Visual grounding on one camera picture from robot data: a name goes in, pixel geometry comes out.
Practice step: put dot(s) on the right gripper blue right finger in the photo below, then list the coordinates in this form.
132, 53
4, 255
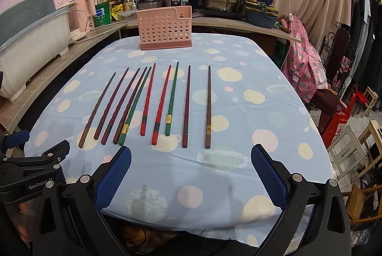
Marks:
272, 180

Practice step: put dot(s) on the white dish rack bin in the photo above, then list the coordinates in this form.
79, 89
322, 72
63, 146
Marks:
33, 32

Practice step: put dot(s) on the pink perforated utensil holder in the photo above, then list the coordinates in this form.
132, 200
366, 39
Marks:
165, 27

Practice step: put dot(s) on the small steel lidded pot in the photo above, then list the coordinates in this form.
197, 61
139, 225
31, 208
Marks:
149, 4

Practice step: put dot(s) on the green chopstick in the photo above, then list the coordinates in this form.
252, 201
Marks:
127, 121
171, 103

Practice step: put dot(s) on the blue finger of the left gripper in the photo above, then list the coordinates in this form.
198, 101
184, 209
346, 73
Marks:
10, 141

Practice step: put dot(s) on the green dish soap bottle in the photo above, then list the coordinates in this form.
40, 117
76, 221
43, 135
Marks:
102, 16

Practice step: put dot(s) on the brown chopstick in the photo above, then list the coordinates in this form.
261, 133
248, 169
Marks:
93, 113
209, 108

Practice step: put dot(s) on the clear food container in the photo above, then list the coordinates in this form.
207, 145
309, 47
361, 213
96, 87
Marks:
127, 15

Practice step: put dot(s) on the light blue planet tablecloth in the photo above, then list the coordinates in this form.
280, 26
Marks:
212, 192

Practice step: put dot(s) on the dark red chopstick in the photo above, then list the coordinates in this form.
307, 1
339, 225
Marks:
126, 111
186, 113
108, 106
117, 109

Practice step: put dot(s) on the yellow seasoning packet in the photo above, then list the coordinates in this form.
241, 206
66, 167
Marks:
116, 9

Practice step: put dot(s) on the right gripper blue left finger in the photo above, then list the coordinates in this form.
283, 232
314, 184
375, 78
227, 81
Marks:
109, 175

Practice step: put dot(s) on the pink pineapple apron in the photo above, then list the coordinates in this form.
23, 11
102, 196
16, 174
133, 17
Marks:
303, 67

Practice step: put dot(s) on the pink electric kettle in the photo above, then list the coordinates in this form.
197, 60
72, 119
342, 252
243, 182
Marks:
80, 16

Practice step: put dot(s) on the blue and yellow stacked basins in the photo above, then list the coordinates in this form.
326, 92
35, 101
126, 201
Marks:
259, 14

